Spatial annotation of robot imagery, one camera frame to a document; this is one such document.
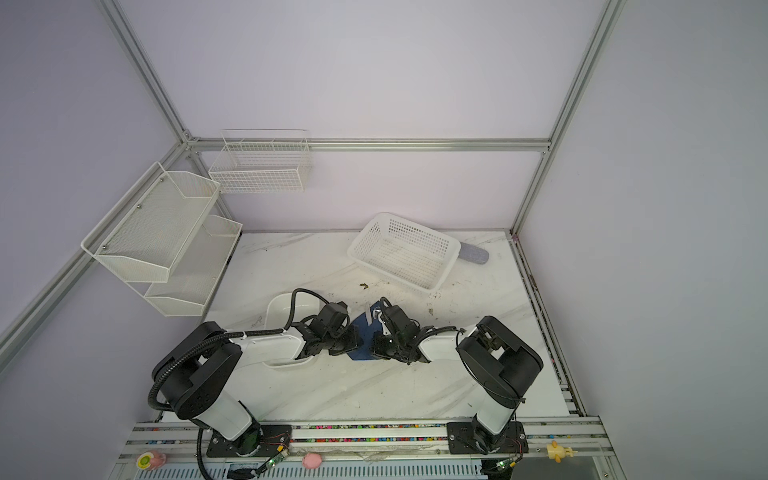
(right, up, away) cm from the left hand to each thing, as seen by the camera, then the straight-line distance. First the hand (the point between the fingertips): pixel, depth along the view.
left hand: (363, 343), depth 89 cm
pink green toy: (-47, -21, -22) cm, 56 cm away
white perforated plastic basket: (+14, +29, +25) cm, 41 cm away
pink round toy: (-10, -22, -20) cm, 31 cm away
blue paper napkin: (0, -2, -1) cm, 2 cm away
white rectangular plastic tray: (-28, +8, +6) cm, 30 cm away
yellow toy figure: (+47, -20, -21) cm, 55 cm away
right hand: (+1, -2, -2) cm, 3 cm away
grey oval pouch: (+40, +28, +21) cm, 53 cm away
